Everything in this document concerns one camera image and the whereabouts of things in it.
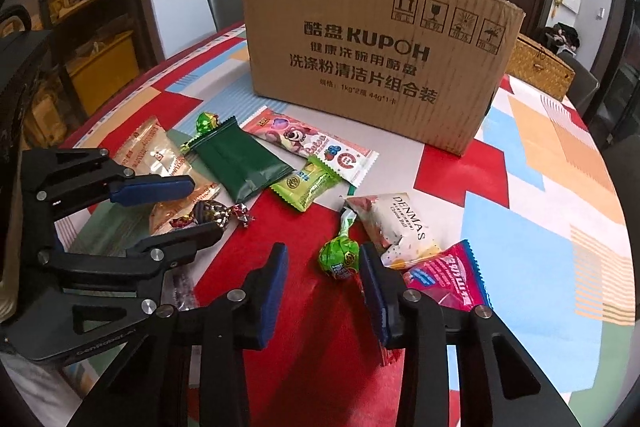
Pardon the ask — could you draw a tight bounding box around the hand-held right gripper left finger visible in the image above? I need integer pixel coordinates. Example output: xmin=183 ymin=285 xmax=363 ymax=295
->
xmin=67 ymin=243 xmax=290 ymax=427

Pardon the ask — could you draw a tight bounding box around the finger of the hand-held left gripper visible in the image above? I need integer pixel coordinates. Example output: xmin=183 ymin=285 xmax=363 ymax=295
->
xmin=21 ymin=149 xmax=196 ymax=253
xmin=37 ymin=225 xmax=225 ymax=313

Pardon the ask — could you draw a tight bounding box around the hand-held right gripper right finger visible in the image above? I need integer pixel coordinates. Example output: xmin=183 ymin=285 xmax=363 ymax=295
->
xmin=359 ymin=242 xmax=576 ymax=427

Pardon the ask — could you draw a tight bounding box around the foil candy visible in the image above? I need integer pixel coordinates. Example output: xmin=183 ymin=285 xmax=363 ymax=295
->
xmin=170 ymin=201 xmax=256 ymax=230

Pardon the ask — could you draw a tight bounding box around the beige translucent snack packet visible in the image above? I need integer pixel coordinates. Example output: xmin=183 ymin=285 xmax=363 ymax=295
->
xmin=107 ymin=117 xmax=221 ymax=235

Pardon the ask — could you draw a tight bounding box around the large green lollipop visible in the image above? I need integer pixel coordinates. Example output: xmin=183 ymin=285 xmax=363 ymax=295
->
xmin=319 ymin=202 xmax=361 ymax=280

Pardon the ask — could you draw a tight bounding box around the bright pink snack packet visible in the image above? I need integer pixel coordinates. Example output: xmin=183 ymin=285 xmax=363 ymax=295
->
xmin=402 ymin=239 xmax=493 ymax=313

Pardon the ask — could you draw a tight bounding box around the white speckled snack packet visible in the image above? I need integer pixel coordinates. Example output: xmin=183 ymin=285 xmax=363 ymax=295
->
xmin=344 ymin=192 xmax=443 ymax=269

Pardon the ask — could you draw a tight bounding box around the small green lollipop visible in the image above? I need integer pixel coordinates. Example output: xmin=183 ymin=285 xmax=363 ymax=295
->
xmin=181 ymin=112 xmax=221 ymax=155

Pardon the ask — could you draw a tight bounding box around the dark green snack packet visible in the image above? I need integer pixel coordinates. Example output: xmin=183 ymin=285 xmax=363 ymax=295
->
xmin=192 ymin=117 xmax=293 ymax=202

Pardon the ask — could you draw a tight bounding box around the light green snack packet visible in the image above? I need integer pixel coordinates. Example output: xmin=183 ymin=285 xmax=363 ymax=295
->
xmin=270 ymin=155 xmax=346 ymax=212

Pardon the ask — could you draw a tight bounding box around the pink bear print packet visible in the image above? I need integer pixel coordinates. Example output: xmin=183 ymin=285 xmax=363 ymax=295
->
xmin=241 ymin=106 xmax=379 ymax=188

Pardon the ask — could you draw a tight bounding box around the brown cardboard box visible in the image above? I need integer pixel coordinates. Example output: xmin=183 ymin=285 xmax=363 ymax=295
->
xmin=241 ymin=0 xmax=527 ymax=155

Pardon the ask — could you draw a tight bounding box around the clear plastic snack packet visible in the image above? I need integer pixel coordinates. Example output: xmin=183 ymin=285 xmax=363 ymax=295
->
xmin=167 ymin=257 xmax=198 ymax=308

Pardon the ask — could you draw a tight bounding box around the grey dining chair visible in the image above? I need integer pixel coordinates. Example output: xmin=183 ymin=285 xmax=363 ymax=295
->
xmin=206 ymin=0 xmax=246 ymax=32
xmin=557 ymin=52 xmax=600 ymax=118

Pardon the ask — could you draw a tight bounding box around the woven wicker lidded box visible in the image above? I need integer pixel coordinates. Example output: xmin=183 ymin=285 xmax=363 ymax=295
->
xmin=505 ymin=32 xmax=576 ymax=100

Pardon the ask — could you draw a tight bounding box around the black bag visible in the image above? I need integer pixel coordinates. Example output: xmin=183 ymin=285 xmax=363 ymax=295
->
xmin=545 ymin=23 xmax=581 ymax=55

